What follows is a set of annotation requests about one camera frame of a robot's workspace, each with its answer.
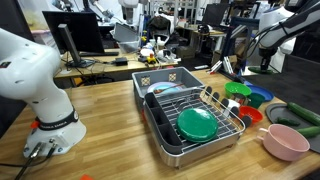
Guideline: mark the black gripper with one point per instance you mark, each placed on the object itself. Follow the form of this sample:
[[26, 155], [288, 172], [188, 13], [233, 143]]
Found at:
[[267, 53]]

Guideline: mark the green pepper with curled stem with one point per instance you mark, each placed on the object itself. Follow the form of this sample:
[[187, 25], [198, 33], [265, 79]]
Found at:
[[256, 70]]

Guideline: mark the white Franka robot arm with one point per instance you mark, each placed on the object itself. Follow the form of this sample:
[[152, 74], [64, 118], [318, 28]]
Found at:
[[30, 76]]

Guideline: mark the bright green bowl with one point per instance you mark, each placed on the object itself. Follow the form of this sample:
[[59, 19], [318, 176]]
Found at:
[[237, 89]]

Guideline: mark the orange bowl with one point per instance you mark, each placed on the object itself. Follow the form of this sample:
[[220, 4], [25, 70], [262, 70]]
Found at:
[[250, 114]]

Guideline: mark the slim dark green pepper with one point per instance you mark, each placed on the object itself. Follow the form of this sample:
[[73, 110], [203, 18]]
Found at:
[[287, 122]]

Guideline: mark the pink mug bowl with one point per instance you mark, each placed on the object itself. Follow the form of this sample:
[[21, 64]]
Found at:
[[283, 143]]

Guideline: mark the green plate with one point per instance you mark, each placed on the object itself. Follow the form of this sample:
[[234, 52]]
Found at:
[[197, 126]]

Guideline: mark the pale blue plate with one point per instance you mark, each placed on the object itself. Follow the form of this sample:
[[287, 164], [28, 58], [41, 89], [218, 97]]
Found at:
[[160, 87]]

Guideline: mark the metal cup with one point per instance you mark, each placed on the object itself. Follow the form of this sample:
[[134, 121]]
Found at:
[[238, 98]]

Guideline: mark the grey round tray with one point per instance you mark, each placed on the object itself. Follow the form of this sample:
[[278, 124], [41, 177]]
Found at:
[[276, 111]]

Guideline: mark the white plastic cup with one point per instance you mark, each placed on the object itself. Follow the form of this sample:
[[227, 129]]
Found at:
[[233, 104]]

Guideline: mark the long green cucumber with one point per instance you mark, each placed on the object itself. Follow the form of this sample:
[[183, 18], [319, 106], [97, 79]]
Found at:
[[303, 113]]

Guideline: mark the short green cucumber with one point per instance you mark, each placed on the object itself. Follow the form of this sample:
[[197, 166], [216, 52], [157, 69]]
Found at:
[[310, 131]]

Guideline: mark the grey plastic bin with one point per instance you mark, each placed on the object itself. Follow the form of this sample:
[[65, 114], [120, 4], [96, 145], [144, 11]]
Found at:
[[186, 75]]

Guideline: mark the yellow toy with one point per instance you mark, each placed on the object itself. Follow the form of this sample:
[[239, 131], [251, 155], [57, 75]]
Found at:
[[151, 59]]

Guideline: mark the grey dish drying rack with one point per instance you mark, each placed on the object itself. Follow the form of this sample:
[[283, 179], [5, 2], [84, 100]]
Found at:
[[166, 133]]

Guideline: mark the clear plastic storage box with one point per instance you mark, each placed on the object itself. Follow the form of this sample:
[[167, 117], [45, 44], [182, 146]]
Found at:
[[126, 38]]

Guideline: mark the black power brick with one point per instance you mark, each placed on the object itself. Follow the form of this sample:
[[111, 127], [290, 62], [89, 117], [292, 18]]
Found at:
[[121, 61]]

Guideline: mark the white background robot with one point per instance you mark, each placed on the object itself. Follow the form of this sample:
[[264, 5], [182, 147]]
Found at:
[[128, 10]]

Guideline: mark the wooden office desk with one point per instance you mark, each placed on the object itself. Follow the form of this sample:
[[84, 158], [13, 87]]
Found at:
[[100, 66]]

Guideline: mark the black keyboard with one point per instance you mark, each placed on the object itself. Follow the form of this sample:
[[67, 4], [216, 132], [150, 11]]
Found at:
[[100, 53]]

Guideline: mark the black computer monitor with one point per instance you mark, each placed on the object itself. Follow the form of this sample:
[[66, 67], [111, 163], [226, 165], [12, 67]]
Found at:
[[76, 30]]

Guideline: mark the small orange block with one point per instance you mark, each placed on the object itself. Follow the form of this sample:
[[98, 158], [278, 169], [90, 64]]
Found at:
[[86, 177]]

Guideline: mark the black camera stand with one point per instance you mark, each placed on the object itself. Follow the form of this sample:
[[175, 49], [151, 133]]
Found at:
[[228, 65]]

